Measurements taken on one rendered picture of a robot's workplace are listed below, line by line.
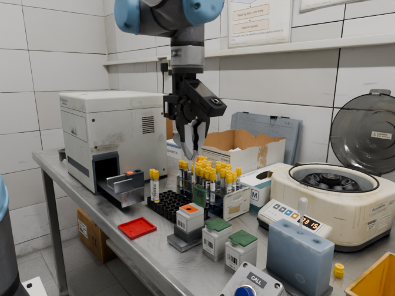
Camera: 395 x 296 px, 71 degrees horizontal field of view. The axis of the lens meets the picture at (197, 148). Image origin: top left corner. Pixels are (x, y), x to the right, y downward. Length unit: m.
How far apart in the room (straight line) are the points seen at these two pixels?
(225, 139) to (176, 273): 0.67
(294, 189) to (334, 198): 0.09
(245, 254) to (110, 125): 0.56
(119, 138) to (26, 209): 1.50
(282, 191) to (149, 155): 0.48
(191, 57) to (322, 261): 0.45
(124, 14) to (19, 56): 1.64
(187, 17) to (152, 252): 0.45
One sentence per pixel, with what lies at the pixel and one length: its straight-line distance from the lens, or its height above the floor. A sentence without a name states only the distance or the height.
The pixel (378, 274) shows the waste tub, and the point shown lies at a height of 0.95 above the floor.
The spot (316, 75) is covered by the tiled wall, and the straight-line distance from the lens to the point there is 1.03.
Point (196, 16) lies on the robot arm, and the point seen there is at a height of 1.32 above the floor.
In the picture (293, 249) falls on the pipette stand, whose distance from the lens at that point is 0.52.
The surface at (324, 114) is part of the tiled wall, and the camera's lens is 1.02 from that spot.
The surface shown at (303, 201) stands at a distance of 0.49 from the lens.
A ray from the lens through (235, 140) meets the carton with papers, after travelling 1.16.
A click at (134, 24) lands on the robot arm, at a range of 0.56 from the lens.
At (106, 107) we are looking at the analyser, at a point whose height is 1.14.
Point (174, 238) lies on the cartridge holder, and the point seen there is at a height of 0.89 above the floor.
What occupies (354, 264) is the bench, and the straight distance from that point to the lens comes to 0.67.
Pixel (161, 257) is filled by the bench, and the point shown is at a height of 0.87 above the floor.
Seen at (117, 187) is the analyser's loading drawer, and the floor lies 0.93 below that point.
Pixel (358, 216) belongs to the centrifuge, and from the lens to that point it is 0.65.
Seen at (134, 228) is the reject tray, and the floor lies 0.88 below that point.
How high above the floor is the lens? 1.23
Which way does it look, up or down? 14 degrees down
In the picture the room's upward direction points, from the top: straight up
